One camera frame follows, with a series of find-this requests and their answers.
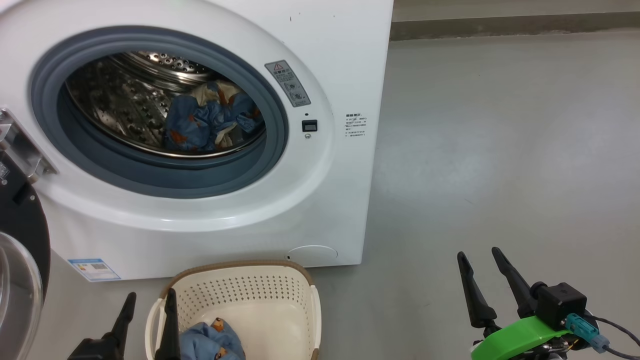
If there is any black round glass washer door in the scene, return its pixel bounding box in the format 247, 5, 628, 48
0, 150, 51, 360

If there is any round white filter cover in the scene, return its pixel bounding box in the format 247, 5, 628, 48
286, 245, 338, 266

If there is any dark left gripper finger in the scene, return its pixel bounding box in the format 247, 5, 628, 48
154, 288, 182, 360
107, 292, 137, 346

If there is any black cable with teal plug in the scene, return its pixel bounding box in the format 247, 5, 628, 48
565, 313, 640, 360

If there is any grey rubber door gasket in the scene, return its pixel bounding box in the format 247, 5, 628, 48
30, 26, 290, 200

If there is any white front-load washing machine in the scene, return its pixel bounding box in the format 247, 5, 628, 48
0, 0, 394, 282

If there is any grey warning label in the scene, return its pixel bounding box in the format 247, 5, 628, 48
264, 60, 312, 108

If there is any cream perforated laundry basket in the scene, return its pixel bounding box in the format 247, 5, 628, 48
145, 260, 322, 360

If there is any small printed text sticker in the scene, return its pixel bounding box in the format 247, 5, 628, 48
345, 113, 368, 138

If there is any blue energy label sticker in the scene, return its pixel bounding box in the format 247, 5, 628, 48
67, 258, 121, 282

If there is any blue cartoon print garment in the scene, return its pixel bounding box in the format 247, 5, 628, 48
180, 318, 247, 360

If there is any metal door hinge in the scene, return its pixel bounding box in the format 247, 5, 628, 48
0, 107, 58, 185

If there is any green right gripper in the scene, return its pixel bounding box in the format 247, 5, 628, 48
456, 247, 576, 360

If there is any blue garment with cream lining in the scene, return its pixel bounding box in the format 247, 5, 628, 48
162, 80, 266, 153

